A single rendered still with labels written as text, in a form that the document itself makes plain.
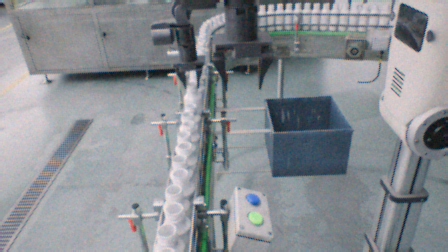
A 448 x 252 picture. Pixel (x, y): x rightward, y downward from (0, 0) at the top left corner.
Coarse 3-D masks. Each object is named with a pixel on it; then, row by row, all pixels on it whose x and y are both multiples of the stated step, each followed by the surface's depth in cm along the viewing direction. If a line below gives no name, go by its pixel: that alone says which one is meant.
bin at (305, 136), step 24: (312, 96) 164; (288, 120) 170; (312, 120) 170; (336, 120) 157; (288, 144) 141; (312, 144) 141; (336, 144) 141; (288, 168) 147; (312, 168) 147; (336, 168) 147
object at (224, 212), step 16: (208, 64) 159; (176, 80) 163; (224, 96) 167; (176, 112) 120; (208, 112) 119; (224, 112) 120; (160, 128) 123; (208, 128) 123; (224, 128) 123; (224, 144) 127; (224, 160) 130; (160, 208) 81; (224, 208) 82; (224, 224) 85; (144, 240) 87; (208, 240) 90; (224, 240) 88
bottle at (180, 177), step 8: (176, 176) 85; (184, 176) 82; (176, 184) 83; (184, 184) 83; (192, 184) 86; (184, 192) 83; (192, 192) 84; (192, 200) 85; (192, 208) 86; (192, 216) 87
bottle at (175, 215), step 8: (168, 208) 74; (176, 208) 75; (168, 216) 72; (176, 216) 72; (184, 216) 73; (176, 224) 73; (184, 224) 74; (184, 232) 73; (184, 240) 74; (192, 248) 77
